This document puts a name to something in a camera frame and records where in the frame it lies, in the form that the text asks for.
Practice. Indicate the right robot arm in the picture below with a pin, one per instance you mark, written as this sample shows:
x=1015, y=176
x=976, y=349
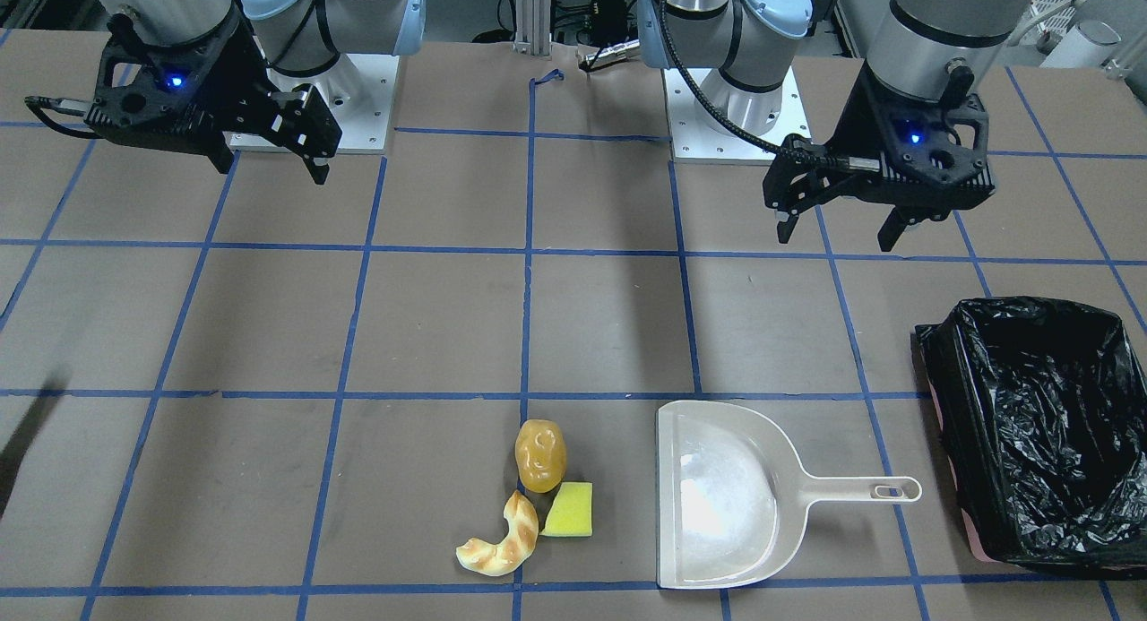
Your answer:
x=298, y=38

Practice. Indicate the bin with black bag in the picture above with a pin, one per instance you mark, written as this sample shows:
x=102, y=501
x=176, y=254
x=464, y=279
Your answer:
x=1041, y=408

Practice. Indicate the aluminium frame post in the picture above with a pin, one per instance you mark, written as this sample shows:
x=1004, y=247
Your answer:
x=532, y=27

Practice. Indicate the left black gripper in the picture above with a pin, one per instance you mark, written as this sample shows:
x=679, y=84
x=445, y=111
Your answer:
x=854, y=124

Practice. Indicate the yellow sponge piece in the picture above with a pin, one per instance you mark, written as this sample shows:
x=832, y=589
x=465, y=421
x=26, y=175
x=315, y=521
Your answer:
x=570, y=511

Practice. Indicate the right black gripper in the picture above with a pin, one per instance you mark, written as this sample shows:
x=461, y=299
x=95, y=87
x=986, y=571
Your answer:
x=238, y=76

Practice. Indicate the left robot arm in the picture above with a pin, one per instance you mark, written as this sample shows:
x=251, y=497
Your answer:
x=719, y=46

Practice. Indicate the beige plastic dustpan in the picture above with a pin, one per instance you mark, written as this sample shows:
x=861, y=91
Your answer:
x=733, y=495

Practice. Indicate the croissant bread toy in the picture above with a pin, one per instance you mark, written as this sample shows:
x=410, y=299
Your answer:
x=504, y=557

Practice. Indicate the brown potato toy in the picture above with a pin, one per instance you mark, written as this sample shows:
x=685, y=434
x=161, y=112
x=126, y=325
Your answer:
x=541, y=455

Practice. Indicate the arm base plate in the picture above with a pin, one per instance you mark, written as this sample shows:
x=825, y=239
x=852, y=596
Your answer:
x=697, y=139
x=359, y=90

